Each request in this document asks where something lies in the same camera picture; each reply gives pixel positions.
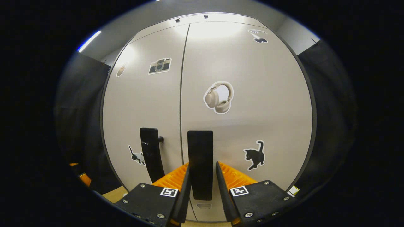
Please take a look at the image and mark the black backdrop cloth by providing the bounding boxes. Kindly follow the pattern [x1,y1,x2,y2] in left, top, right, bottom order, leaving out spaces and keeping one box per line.
[54,52,122,194]
[290,39,359,199]

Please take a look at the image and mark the black door handle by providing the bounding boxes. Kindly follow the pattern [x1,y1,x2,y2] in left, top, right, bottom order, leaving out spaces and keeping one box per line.
[140,128,166,183]
[187,130,214,201]

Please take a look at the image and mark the beige double-door shoe cabinet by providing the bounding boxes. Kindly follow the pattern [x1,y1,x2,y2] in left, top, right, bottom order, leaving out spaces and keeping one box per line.
[100,13,317,222]

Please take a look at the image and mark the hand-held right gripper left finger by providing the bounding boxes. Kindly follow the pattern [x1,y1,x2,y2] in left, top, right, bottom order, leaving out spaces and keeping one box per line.
[114,162,192,227]

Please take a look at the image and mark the narrow ceiling light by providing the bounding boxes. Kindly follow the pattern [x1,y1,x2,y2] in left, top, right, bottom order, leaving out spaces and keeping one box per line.
[77,31,102,53]

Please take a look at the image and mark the beige cabinet door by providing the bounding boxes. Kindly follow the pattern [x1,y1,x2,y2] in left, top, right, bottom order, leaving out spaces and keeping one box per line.
[103,24,198,221]
[180,21,313,222]

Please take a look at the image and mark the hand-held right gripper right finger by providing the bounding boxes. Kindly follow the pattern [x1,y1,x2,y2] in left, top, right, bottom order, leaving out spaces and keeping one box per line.
[216,161,300,227]

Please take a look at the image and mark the black top panel handle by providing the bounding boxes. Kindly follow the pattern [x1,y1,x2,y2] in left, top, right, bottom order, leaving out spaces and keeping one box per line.
[175,15,209,23]

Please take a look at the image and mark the beige cabinet top panel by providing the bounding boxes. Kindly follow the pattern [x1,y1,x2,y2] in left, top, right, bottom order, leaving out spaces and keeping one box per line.
[130,13,269,43]

